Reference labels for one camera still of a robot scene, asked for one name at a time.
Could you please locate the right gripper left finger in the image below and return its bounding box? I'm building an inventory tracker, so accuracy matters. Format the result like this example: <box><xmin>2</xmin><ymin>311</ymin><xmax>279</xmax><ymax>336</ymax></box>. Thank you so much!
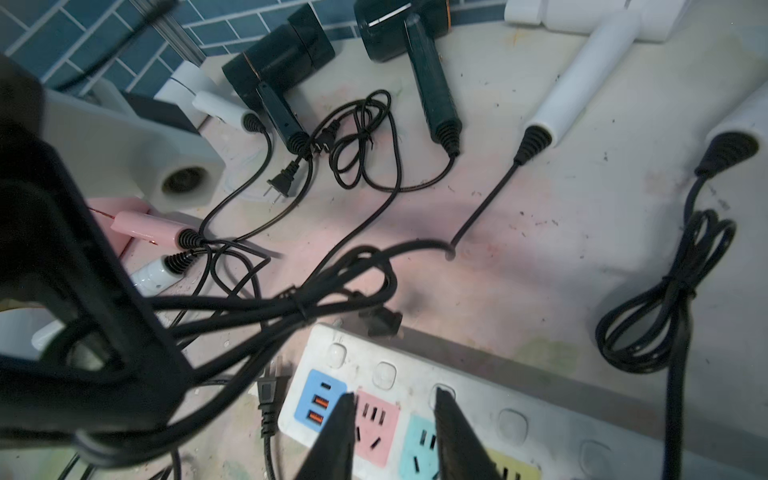
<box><xmin>295</xmin><ymin>393</ymin><xmax>356</xmax><ymax>480</ymax></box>

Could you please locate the dark green slim hair dryer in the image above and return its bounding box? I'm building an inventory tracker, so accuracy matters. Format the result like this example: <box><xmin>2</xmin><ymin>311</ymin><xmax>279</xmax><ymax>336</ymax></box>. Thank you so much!
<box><xmin>222</xmin><ymin>5</ymin><xmax>335</xmax><ymax>156</ymax></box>

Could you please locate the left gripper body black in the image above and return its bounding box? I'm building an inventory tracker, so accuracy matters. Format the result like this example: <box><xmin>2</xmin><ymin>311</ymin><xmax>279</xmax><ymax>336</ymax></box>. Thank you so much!
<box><xmin>1</xmin><ymin>59</ymin><xmax>192</xmax><ymax>444</ymax></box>

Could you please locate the pink hair dryer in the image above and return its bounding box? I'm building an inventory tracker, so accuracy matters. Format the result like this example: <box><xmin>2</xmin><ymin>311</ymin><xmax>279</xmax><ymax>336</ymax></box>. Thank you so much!
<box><xmin>86</xmin><ymin>197</ymin><xmax>192</xmax><ymax>256</ymax></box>

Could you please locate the black bundled cable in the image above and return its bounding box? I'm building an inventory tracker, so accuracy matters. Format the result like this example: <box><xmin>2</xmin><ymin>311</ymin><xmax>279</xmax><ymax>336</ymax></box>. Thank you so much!
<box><xmin>263</xmin><ymin>88</ymin><xmax>457</xmax><ymax>199</ymax></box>

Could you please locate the white multicolour power strip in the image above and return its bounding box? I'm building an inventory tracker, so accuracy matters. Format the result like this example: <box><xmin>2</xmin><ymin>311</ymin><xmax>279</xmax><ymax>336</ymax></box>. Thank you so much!
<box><xmin>277</xmin><ymin>322</ymin><xmax>768</xmax><ymax>480</ymax></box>

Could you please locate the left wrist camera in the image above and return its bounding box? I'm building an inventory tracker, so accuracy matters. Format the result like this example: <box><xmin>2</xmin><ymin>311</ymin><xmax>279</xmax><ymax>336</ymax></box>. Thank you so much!
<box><xmin>41</xmin><ymin>81</ymin><xmax>225</xmax><ymax>212</ymax></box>

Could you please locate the black cable of boxy white dryer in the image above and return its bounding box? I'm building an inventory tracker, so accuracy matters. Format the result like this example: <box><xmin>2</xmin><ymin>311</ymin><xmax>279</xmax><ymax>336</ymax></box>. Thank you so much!
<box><xmin>71</xmin><ymin>161</ymin><xmax>520</xmax><ymax>469</ymax></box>

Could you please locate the white boxy hair dryer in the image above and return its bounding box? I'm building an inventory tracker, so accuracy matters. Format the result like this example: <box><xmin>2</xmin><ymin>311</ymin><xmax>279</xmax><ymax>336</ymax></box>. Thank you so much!
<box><xmin>504</xmin><ymin>0</ymin><xmax>689</xmax><ymax>165</ymax></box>

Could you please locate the dark green boxy hair dryer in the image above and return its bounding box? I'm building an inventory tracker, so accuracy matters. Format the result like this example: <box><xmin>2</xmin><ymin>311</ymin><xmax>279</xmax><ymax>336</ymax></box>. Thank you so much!
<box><xmin>354</xmin><ymin>0</ymin><xmax>462</xmax><ymax>159</ymax></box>

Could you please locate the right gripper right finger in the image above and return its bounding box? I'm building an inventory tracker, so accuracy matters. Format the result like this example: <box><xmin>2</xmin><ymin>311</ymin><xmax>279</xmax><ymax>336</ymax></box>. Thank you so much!
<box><xmin>434</xmin><ymin>388</ymin><xmax>500</xmax><ymax>480</ymax></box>

